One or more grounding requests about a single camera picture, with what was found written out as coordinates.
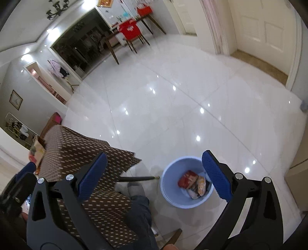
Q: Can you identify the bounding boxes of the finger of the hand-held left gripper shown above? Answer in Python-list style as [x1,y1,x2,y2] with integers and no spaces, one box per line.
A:
[14,162,38,183]

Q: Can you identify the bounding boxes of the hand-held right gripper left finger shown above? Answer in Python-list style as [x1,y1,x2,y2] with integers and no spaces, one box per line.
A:
[26,152,113,250]

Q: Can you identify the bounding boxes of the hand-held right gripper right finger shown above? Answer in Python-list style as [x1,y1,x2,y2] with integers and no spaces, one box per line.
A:
[195,150,283,250]

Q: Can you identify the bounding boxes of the stack of colourful packets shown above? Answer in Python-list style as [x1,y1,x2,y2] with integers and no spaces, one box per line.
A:
[29,138,46,169]

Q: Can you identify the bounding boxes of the orange and white snack packet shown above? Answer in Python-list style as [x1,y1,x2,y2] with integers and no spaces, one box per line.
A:
[189,175,209,199]

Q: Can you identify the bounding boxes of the red snack packet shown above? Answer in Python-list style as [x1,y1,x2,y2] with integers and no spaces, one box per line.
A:
[177,170,199,189]

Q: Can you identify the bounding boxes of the light blue plastic bin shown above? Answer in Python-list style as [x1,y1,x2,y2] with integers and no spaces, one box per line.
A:
[160,156,214,208]

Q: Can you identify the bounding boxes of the brown dotted tablecloth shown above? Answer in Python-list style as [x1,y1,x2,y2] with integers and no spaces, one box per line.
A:
[36,125,154,248]

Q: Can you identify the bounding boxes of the white shoe rack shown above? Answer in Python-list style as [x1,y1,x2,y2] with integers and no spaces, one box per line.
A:
[5,112,40,148]

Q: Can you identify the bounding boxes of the person's grey sock foot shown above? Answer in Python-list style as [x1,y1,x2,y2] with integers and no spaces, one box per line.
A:
[127,181,146,199]

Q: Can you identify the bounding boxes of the dark metal table leg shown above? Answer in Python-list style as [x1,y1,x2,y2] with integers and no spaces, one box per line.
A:
[118,176,160,182]

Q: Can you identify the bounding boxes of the brown wooden bench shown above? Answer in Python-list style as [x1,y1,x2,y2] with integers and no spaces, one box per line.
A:
[40,112,63,142]

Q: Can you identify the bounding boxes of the person's jeans leg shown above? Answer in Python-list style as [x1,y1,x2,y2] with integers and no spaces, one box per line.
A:
[125,195,159,250]

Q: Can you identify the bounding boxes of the wooden chair leg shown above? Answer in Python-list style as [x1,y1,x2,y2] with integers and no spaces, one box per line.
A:
[164,228,182,244]

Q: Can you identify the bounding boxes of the coat rack with clothes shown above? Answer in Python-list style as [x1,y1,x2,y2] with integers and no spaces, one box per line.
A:
[47,59,80,93]

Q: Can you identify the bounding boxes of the long dark wooden table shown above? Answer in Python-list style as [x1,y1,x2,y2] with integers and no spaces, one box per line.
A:
[103,14,167,65]

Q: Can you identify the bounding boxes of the dark glass sliding door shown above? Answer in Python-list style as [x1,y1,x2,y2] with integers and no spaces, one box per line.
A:
[49,7,116,80]

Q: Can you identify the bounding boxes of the chair with red cover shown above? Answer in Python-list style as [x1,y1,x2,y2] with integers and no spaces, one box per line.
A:
[118,19,151,53]

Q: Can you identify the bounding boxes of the white panel door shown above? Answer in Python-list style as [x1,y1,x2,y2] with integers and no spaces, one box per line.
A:
[231,0,293,54]

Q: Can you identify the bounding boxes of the white narrow door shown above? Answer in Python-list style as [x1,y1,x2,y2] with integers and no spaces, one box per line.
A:
[173,0,198,37]

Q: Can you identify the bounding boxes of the black chandelier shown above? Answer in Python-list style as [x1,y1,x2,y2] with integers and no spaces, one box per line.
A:
[46,0,75,20]

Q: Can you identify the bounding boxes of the red bag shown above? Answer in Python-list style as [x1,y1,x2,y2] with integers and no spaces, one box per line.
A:
[137,4,153,17]

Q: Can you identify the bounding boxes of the framed wall picture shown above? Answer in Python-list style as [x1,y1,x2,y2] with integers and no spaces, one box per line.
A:
[10,90,23,111]

